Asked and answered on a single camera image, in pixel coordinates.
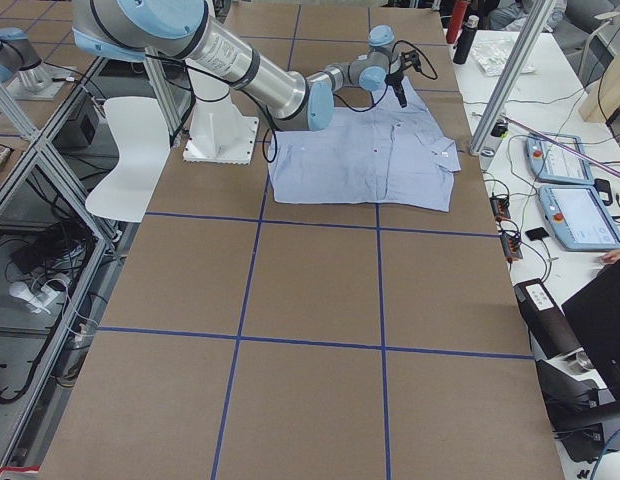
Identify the black box device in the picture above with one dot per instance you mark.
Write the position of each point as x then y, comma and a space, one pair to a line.
545, 319

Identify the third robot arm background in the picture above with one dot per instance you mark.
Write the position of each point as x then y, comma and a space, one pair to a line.
23, 71

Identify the black laptop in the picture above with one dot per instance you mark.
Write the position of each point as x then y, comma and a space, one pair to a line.
593, 313

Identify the upper teach pendant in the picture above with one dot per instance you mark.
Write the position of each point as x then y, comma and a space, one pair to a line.
551, 163

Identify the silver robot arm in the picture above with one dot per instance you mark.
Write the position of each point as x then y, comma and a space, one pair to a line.
124, 29

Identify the aluminium frame post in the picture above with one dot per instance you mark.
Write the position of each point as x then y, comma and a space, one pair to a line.
540, 16

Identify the teach pendant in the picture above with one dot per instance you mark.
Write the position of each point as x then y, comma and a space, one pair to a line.
578, 218
551, 163

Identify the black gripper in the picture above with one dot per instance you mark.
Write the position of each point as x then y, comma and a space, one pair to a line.
395, 80

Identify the black water bottle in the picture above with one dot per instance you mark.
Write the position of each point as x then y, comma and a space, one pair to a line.
465, 40

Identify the red bottle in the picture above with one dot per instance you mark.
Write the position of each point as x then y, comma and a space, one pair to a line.
456, 20

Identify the light blue striped shirt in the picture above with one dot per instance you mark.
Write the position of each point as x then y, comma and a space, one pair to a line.
390, 154

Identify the lower teach pendant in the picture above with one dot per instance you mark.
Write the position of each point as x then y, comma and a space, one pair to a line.
578, 218

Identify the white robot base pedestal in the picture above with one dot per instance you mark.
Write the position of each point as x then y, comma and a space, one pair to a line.
218, 132

